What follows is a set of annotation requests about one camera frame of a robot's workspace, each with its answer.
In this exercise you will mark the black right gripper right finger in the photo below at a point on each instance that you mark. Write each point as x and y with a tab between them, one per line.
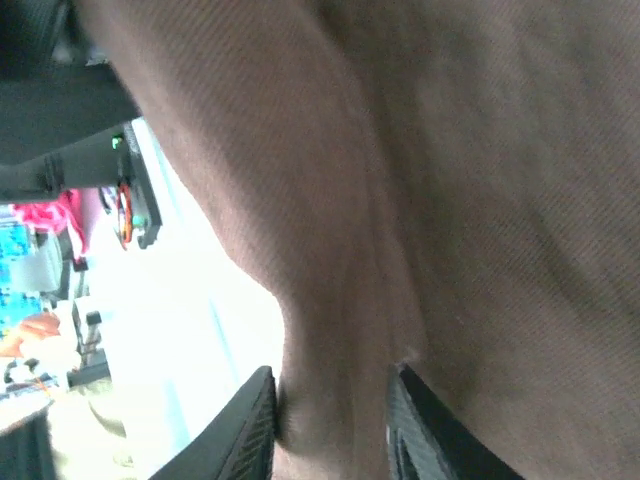
425	435

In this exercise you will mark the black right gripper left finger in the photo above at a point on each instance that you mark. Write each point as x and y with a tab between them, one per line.
240	430

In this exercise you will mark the brown long pants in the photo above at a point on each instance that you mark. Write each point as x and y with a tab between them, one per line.
450	200

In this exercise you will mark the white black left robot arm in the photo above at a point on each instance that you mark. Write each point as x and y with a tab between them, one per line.
55	130

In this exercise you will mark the pink red cloth bundle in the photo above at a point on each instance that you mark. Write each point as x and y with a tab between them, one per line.
55	215

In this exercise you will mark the blue patterned box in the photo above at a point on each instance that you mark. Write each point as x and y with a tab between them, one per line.
15	250

